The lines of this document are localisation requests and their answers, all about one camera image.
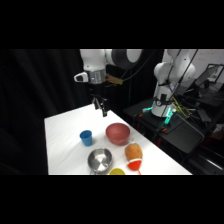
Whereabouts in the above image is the black robot stand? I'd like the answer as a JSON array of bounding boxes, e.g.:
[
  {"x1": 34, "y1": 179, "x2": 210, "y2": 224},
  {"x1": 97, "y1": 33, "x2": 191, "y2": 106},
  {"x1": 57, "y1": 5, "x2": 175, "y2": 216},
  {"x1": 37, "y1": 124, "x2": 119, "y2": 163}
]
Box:
[{"x1": 122, "y1": 97, "x2": 206, "y2": 155}]

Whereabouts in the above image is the orange plush toy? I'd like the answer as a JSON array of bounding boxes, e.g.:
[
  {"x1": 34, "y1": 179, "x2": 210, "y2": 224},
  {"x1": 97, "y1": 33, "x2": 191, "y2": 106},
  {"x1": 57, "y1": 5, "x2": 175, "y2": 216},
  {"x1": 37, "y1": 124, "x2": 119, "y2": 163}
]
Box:
[{"x1": 124, "y1": 140, "x2": 144, "y2": 164}]

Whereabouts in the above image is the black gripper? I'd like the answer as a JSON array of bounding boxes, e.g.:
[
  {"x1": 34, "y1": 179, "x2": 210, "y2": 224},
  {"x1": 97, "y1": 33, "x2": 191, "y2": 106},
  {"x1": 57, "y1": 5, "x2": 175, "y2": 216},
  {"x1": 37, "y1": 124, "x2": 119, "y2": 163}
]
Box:
[{"x1": 88, "y1": 82, "x2": 109, "y2": 118}]

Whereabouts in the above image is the pink bowl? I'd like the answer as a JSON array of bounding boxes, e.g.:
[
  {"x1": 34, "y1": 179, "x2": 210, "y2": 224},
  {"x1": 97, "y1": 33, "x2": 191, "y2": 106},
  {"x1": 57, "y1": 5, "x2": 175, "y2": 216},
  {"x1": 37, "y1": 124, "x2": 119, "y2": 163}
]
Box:
[{"x1": 105, "y1": 122, "x2": 131, "y2": 146}]

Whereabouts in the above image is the yellow cable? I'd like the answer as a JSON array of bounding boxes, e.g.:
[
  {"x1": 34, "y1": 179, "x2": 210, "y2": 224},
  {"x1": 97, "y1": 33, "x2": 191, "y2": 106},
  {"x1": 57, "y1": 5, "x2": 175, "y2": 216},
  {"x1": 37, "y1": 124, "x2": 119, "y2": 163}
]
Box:
[{"x1": 171, "y1": 97, "x2": 192, "y2": 119}]

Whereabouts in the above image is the stainless steel bowl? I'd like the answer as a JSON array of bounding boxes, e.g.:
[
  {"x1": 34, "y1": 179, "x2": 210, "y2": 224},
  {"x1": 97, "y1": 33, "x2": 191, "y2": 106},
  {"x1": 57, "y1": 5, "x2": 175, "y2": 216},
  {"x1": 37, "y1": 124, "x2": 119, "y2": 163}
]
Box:
[{"x1": 87, "y1": 148, "x2": 114, "y2": 175}]

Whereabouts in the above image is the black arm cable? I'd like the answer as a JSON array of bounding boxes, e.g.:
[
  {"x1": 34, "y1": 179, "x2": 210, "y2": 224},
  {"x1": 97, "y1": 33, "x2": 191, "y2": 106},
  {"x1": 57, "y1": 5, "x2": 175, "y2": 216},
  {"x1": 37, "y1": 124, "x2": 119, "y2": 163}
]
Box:
[{"x1": 120, "y1": 49, "x2": 158, "y2": 82}]

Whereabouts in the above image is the blue plastic cup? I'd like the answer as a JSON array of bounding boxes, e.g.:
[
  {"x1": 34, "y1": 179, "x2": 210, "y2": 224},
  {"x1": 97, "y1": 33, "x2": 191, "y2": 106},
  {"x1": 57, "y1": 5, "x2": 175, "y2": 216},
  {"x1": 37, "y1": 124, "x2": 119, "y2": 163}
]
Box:
[{"x1": 79, "y1": 130, "x2": 93, "y2": 147}]

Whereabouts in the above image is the red strainer with handle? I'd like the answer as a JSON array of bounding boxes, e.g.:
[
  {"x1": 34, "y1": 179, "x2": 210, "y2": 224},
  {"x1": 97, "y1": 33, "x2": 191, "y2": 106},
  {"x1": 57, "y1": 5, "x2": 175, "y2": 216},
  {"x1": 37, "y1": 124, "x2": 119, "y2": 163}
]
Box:
[{"x1": 126, "y1": 158, "x2": 143, "y2": 176}]

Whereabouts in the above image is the black laptop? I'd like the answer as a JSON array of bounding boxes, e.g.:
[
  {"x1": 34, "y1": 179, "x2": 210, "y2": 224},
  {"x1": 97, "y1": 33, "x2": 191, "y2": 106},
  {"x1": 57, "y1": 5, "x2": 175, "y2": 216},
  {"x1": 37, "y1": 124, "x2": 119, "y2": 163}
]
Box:
[{"x1": 194, "y1": 63, "x2": 224, "y2": 92}]

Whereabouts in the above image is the white board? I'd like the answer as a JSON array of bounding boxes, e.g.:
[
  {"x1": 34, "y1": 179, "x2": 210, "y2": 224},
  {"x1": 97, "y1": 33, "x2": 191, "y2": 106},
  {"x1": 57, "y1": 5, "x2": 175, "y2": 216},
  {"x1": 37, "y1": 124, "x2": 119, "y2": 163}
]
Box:
[{"x1": 192, "y1": 49, "x2": 224, "y2": 81}]

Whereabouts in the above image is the yellow plate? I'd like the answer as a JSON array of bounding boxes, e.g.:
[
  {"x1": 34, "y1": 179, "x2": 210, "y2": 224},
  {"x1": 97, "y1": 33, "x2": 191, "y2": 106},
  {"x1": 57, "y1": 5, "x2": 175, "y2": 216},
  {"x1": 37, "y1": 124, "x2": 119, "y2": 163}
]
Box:
[{"x1": 107, "y1": 167, "x2": 126, "y2": 176}]

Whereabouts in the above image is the tan wrist camera box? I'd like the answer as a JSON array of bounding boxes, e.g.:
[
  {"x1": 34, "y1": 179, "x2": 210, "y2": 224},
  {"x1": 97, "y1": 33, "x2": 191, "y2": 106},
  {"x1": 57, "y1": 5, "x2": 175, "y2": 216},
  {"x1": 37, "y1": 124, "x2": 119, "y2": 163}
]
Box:
[{"x1": 105, "y1": 74, "x2": 124, "y2": 85}]

